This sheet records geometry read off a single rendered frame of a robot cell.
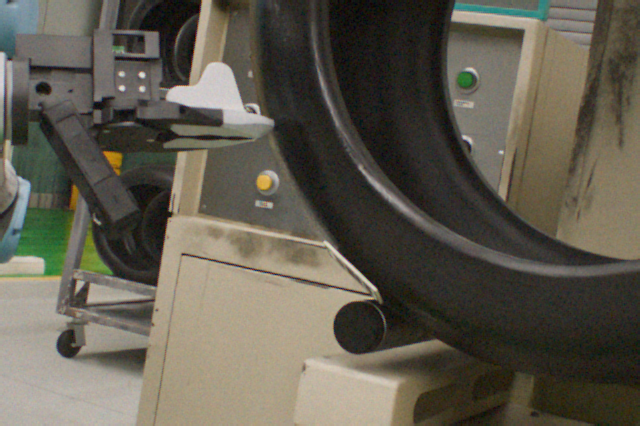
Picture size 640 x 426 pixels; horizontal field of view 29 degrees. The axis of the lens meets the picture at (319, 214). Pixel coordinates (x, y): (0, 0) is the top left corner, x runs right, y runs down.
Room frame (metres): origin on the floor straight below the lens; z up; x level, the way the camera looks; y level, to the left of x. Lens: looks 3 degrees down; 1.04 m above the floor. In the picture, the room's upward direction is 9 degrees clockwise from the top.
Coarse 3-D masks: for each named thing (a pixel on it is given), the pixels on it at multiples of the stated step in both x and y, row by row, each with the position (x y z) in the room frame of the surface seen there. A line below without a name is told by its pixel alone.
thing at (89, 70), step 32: (96, 32) 0.97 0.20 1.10; (128, 32) 0.97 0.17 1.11; (32, 64) 0.96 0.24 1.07; (64, 64) 0.97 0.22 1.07; (96, 64) 0.96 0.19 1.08; (128, 64) 0.98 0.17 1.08; (160, 64) 0.98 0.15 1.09; (32, 96) 0.96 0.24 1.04; (64, 96) 0.96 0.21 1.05; (96, 96) 0.95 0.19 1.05; (128, 96) 0.97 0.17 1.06; (96, 128) 0.96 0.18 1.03; (128, 128) 0.96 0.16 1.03; (160, 128) 0.98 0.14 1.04
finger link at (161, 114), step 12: (144, 108) 0.95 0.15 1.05; (156, 108) 0.95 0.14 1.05; (168, 108) 0.95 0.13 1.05; (180, 108) 0.96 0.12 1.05; (192, 108) 0.96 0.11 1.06; (204, 108) 0.98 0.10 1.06; (216, 108) 0.98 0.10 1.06; (120, 120) 0.96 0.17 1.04; (132, 120) 0.96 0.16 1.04; (144, 120) 0.95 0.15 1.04; (156, 120) 0.95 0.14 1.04; (168, 120) 0.96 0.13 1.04; (180, 120) 0.96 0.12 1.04; (192, 120) 0.96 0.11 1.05; (204, 120) 0.97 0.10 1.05; (216, 120) 0.97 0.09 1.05
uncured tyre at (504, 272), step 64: (256, 0) 1.04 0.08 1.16; (320, 0) 1.00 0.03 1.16; (384, 0) 1.25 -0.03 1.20; (448, 0) 1.26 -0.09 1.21; (256, 64) 1.04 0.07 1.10; (320, 64) 0.98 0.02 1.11; (384, 64) 1.26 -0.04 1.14; (320, 128) 0.98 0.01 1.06; (384, 128) 1.24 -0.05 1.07; (448, 128) 1.24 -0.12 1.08; (320, 192) 0.98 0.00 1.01; (384, 192) 0.95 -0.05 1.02; (448, 192) 1.23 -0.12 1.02; (384, 256) 0.95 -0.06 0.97; (448, 256) 0.92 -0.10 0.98; (512, 256) 1.19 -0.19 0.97; (576, 256) 1.17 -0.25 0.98; (448, 320) 0.94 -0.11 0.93; (512, 320) 0.91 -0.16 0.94; (576, 320) 0.88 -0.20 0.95
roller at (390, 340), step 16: (352, 304) 1.00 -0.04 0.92; (368, 304) 1.00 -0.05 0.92; (384, 304) 1.02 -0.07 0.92; (336, 320) 1.01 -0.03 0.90; (352, 320) 1.00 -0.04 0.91; (368, 320) 0.99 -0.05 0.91; (384, 320) 1.00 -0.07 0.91; (400, 320) 1.03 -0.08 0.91; (336, 336) 1.01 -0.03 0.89; (352, 336) 1.00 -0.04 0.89; (368, 336) 0.99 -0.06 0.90; (384, 336) 1.00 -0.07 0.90; (400, 336) 1.03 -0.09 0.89; (416, 336) 1.07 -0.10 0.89; (352, 352) 1.00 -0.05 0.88; (368, 352) 1.00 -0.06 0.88
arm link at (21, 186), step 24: (0, 0) 1.20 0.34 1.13; (24, 0) 1.24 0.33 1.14; (0, 24) 1.21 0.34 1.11; (24, 24) 1.24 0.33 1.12; (0, 48) 1.23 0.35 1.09; (0, 168) 1.47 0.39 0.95; (0, 192) 1.51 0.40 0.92; (24, 192) 1.56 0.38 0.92; (0, 216) 1.52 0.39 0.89; (0, 240) 1.54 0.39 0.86; (0, 264) 1.58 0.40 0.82
